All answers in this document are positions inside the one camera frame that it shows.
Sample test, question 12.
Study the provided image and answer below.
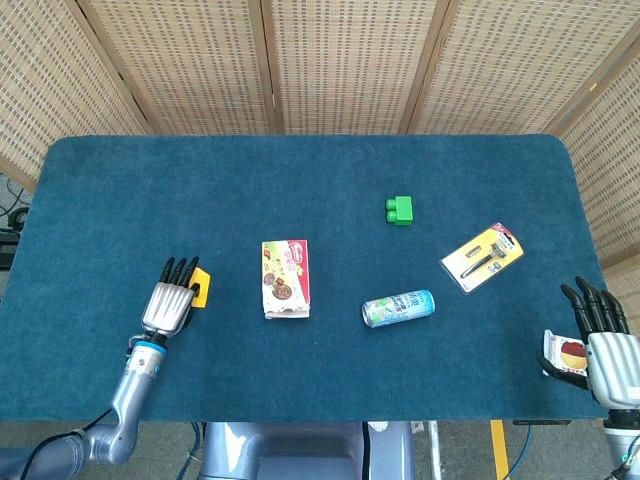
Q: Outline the razor blister pack yellow card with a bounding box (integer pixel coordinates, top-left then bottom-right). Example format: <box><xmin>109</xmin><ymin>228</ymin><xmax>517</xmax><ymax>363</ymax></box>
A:
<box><xmin>439</xmin><ymin>222</ymin><xmax>526</xmax><ymax>294</ymax></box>

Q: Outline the black equipment with cables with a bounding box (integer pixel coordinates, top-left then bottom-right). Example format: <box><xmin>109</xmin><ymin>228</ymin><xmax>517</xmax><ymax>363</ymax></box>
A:
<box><xmin>0</xmin><ymin>172</ymin><xmax>32</xmax><ymax>271</ymax></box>

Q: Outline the white red snack packet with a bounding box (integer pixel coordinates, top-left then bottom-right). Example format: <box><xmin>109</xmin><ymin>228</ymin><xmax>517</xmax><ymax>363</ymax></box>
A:
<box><xmin>542</xmin><ymin>329</ymin><xmax>590</xmax><ymax>377</ymax></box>

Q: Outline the biscuit box with red edge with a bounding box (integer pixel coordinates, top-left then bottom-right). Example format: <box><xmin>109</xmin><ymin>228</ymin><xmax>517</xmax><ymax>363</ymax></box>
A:
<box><xmin>260</xmin><ymin>238</ymin><xmax>312</xmax><ymax>321</ymax></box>

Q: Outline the green building block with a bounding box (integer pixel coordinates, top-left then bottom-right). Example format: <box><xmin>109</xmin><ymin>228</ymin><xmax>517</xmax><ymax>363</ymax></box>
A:
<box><xmin>384</xmin><ymin>195</ymin><xmax>415</xmax><ymax>226</ymax></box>

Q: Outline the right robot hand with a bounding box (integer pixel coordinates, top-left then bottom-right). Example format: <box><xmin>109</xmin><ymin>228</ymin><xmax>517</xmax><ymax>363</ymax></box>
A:
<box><xmin>537</xmin><ymin>276</ymin><xmax>640</xmax><ymax>412</ymax></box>

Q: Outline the grey robot torso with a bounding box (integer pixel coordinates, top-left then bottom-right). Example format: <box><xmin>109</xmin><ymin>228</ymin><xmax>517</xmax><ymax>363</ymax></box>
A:
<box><xmin>199</xmin><ymin>421</ymin><xmax>416</xmax><ymax>480</ymax></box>

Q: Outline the woven wicker folding screen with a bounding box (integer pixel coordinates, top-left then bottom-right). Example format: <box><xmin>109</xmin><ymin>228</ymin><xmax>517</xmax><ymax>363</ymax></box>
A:
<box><xmin>0</xmin><ymin>0</ymin><xmax>640</xmax><ymax>321</ymax></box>

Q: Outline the light blue drink can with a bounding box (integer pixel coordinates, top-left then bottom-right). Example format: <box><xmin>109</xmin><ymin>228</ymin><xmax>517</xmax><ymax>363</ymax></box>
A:
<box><xmin>361</xmin><ymin>289</ymin><xmax>436</xmax><ymax>330</ymax></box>

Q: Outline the blue cable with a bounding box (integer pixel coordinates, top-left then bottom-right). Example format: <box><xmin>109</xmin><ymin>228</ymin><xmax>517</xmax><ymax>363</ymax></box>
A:
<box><xmin>507</xmin><ymin>422</ymin><xmax>534</xmax><ymax>480</ymax></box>

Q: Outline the black cable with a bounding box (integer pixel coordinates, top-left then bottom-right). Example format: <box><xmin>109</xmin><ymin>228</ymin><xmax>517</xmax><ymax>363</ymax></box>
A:
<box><xmin>19</xmin><ymin>407</ymin><xmax>116</xmax><ymax>480</ymax></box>

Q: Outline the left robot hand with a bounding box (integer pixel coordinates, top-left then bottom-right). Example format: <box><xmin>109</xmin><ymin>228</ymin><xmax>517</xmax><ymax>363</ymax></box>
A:
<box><xmin>140</xmin><ymin>256</ymin><xmax>202</xmax><ymax>337</ymax></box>

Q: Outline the blue plush table cover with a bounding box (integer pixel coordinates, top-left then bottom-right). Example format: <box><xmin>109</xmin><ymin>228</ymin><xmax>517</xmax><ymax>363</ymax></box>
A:
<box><xmin>0</xmin><ymin>133</ymin><xmax>609</xmax><ymax>424</ymax></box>

